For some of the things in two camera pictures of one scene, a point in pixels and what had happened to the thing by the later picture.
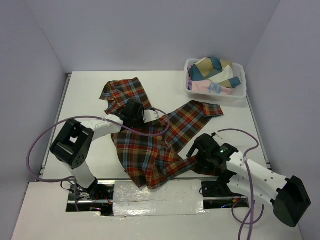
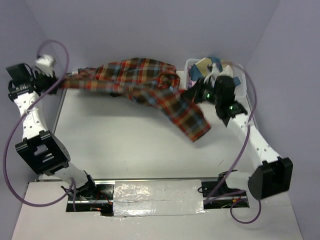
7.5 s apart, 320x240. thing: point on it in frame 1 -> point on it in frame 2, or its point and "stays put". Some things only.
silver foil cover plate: (177, 197) stays put
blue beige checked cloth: (208, 66) stays put
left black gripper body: (137, 119) -> (45, 82)
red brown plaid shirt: (147, 151) -> (145, 81)
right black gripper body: (202, 157) -> (202, 94)
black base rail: (218, 193) stays put
